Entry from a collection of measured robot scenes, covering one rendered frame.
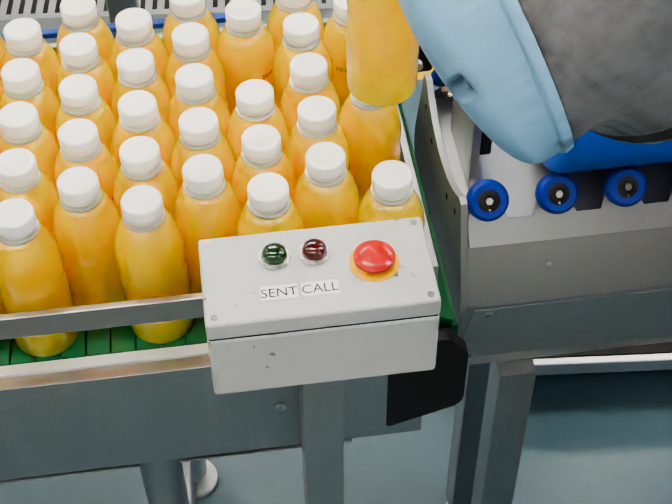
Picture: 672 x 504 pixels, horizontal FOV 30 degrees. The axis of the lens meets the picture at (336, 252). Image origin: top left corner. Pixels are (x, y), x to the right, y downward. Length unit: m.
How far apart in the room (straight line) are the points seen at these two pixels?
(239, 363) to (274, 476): 1.17
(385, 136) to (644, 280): 0.35
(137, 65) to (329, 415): 0.41
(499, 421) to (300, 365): 0.63
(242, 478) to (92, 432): 0.92
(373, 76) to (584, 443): 1.29
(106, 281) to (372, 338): 0.31
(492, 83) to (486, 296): 0.92
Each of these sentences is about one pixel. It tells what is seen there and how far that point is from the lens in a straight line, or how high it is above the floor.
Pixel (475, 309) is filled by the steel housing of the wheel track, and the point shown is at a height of 0.82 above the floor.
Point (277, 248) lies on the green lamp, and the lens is 1.08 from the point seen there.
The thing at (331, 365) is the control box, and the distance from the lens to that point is 1.11.
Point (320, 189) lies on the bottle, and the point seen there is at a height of 1.05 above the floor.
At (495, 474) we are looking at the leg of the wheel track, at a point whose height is 0.39.
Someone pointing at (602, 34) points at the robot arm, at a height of 1.62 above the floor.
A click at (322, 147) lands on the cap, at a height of 1.08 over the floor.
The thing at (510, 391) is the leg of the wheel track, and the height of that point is 0.59.
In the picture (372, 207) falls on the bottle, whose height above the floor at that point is 1.05.
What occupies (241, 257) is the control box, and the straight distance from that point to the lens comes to 1.09.
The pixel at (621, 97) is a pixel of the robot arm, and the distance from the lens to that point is 0.51.
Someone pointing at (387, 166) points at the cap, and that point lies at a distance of 1.20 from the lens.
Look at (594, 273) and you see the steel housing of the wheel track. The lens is 1.42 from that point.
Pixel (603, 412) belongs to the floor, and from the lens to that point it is 2.37.
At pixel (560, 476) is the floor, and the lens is 2.28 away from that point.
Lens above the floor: 1.92
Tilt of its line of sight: 48 degrees down
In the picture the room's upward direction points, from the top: 1 degrees counter-clockwise
